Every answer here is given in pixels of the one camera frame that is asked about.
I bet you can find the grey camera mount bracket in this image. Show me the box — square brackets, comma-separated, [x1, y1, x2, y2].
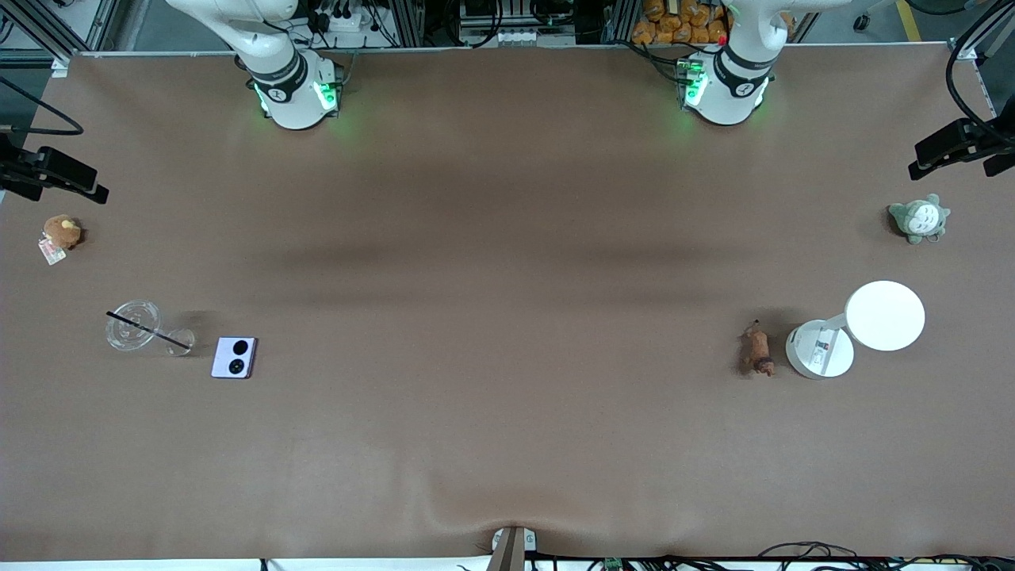
[488, 526, 538, 571]

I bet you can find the white round desk lamp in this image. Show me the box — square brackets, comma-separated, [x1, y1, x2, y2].
[785, 280, 926, 380]

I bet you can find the black straw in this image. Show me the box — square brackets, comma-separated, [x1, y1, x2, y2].
[106, 311, 191, 351]

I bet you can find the grey electronics rack unit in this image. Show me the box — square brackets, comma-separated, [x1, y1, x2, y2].
[458, 0, 577, 47]

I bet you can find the lavender flip phone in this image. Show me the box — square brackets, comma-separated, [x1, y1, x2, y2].
[211, 336, 259, 379]

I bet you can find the clear plastic cup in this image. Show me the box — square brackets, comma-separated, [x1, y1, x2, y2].
[105, 300, 163, 352]

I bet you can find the white power strip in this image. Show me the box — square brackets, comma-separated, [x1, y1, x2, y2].
[316, 6, 364, 34]

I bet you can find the orange plush toy pile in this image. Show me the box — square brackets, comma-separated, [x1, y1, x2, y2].
[632, 0, 728, 46]

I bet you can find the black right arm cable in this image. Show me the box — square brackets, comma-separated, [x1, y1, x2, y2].
[0, 76, 85, 136]

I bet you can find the grey-green totoro plush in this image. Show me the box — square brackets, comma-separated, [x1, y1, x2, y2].
[887, 194, 952, 245]

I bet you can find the brown plush keychain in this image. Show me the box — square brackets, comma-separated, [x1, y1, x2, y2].
[38, 214, 82, 266]

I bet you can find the brown lion statue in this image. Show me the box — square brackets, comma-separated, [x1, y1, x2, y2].
[740, 320, 776, 377]

